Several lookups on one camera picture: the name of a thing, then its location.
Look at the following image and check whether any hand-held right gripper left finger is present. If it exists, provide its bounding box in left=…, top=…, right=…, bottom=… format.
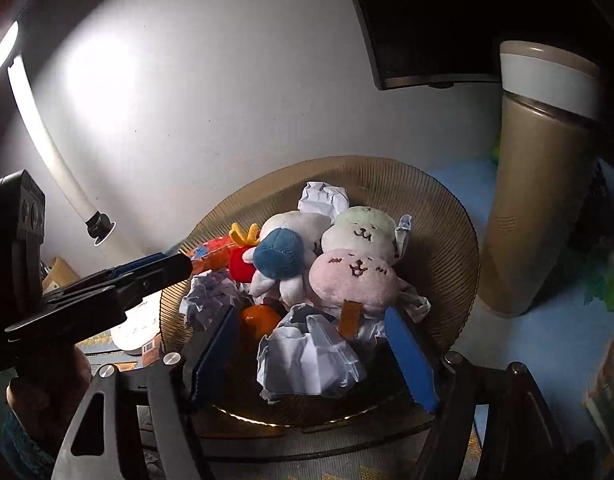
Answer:
left=52, top=305, right=240, bottom=480

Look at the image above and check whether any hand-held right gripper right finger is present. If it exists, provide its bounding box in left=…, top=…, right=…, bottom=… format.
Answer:
left=384, top=305, right=568, bottom=480

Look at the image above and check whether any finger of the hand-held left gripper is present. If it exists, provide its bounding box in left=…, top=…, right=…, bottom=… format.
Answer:
left=6, top=252, right=194, bottom=356
left=52, top=254, right=168, bottom=295

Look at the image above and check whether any orange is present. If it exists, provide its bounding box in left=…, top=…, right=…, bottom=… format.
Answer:
left=239, top=305, right=283, bottom=343

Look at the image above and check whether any large paper ball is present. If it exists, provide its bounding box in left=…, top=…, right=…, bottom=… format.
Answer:
left=180, top=270, right=248, bottom=331

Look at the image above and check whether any red snack packet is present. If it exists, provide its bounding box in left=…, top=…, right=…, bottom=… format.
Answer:
left=189, top=240, right=238, bottom=276

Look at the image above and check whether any red plush toy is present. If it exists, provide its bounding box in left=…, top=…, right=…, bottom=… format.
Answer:
left=228, top=223, right=262, bottom=283

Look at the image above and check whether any pink plush toy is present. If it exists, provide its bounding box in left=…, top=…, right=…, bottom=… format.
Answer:
left=308, top=247, right=413, bottom=341

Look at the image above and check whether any brown woven bowl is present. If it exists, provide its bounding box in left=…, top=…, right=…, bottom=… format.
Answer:
left=159, top=155, right=480, bottom=428

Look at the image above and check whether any green plush toy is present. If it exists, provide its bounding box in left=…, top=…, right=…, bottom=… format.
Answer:
left=321, top=206, right=399, bottom=261

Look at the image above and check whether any white and blue plush toy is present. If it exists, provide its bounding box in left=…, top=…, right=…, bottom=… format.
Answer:
left=242, top=211, right=333, bottom=302

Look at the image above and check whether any person's left hand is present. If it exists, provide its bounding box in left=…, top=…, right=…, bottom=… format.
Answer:
left=7, top=345, right=92, bottom=426

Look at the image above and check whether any cardboard box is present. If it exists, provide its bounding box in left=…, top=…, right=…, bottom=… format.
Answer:
left=41, top=256, right=80, bottom=295

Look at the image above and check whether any small orange box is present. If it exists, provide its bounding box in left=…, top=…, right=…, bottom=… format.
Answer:
left=139, top=337, right=163, bottom=368

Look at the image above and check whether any white desk lamp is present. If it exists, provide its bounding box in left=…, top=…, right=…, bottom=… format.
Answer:
left=0, top=20, right=163, bottom=356

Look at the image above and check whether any patterned blue table mat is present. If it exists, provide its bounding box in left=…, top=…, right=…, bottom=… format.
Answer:
left=77, top=157, right=614, bottom=480

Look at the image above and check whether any colourful printed packet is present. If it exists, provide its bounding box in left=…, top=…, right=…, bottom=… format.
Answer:
left=582, top=310, right=614, bottom=461

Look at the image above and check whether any gold thermos bottle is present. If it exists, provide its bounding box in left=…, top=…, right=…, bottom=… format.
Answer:
left=474, top=40, right=604, bottom=317

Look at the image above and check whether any black monitor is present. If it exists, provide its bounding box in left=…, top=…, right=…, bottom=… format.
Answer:
left=337, top=0, right=614, bottom=92

